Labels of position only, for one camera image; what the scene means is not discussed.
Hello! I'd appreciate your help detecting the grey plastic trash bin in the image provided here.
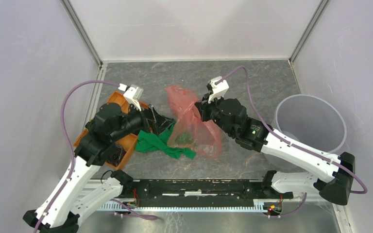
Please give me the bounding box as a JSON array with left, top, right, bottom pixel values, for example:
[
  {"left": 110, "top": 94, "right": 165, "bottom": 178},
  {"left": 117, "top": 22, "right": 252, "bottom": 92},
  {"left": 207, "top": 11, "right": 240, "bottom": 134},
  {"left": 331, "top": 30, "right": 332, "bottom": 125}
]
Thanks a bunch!
[{"left": 271, "top": 94, "right": 347, "bottom": 153}]

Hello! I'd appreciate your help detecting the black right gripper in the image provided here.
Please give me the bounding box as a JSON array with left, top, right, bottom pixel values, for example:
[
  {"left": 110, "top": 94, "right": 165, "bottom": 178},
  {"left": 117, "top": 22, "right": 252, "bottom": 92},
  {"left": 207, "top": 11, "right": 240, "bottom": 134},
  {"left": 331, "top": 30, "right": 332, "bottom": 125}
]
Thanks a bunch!
[{"left": 194, "top": 91, "right": 235, "bottom": 137}]

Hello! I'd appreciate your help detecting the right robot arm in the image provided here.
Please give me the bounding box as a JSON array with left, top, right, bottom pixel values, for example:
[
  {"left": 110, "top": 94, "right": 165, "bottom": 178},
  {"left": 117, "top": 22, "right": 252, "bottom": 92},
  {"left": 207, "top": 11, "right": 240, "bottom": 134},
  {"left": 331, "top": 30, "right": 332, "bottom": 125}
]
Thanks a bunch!
[{"left": 195, "top": 98, "right": 355, "bottom": 206}]

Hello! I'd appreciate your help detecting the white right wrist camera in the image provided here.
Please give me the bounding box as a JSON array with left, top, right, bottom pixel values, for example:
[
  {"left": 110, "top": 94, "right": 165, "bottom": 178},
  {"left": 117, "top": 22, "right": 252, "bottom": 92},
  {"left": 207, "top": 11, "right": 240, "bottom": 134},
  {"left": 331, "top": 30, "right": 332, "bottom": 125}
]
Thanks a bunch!
[{"left": 207, "top": 76, "right": 229, "bottom": 103}]

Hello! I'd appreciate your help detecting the slotted cable duct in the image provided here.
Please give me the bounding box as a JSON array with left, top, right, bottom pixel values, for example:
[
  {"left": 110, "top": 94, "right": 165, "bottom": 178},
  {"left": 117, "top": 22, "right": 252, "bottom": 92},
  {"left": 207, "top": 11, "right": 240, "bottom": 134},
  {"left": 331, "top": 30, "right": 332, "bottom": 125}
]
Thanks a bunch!
[{"left": 98, "top": 201, "right": 276, "bottom": 214}]

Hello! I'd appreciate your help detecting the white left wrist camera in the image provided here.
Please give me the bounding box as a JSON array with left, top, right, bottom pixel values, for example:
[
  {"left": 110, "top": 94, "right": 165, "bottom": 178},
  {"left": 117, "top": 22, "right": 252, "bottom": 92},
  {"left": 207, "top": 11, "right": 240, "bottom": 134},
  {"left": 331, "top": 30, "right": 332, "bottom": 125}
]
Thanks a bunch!
[{"left": 118, "top": 83, "right": 144, "bottom": 111}]

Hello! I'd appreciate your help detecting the red plastic trash bag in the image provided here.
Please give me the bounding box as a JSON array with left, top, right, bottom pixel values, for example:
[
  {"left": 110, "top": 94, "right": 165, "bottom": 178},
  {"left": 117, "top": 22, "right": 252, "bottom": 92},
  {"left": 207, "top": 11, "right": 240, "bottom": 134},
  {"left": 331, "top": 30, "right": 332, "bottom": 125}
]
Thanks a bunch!
[{"left": 165, "top": 84, "right": 222, "bottom": 159}]

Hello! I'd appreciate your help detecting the orange compartment tray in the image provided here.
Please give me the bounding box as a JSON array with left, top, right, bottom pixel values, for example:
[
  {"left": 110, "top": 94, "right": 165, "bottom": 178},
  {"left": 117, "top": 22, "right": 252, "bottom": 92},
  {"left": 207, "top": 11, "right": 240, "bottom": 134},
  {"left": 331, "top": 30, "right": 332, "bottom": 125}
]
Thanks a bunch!
[{"left": 74, "top": 91, "right": 148, "bottom": 169}]

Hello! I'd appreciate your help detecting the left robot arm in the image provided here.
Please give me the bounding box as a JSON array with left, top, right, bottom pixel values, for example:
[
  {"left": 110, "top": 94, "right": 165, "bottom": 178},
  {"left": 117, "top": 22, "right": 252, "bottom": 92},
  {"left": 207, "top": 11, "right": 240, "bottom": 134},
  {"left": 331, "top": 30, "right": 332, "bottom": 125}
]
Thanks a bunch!
[{"left": 23, "top": 102, "right": 175, "bottom": 233}]

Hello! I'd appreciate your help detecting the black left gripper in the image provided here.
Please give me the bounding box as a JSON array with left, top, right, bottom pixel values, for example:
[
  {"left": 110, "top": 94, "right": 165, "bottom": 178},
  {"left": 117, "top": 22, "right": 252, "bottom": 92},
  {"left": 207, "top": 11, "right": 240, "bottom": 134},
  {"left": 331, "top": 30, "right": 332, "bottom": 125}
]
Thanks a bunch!
[{"left": 112, "top": 98, "right": 175, "bottom": 141}]

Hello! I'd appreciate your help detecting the green cloth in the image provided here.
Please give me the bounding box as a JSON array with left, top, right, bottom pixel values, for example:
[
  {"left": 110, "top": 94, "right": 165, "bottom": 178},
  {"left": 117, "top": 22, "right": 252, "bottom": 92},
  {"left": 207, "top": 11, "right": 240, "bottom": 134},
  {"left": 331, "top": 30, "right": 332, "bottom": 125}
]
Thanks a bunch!
[{"left": 135, "top": 123, "right": 196, "bottom": 160}]

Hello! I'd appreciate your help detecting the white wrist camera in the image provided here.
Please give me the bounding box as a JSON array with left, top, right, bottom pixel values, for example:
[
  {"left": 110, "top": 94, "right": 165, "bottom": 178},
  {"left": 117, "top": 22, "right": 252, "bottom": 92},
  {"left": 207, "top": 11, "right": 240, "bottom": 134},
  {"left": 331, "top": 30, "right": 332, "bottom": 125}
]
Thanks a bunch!
[
  {"left": 207, "top": 76, "right": 229, "bottom": 103},
  {"left": 118, "top": 83, "right": 144, "bottom": 111}
]

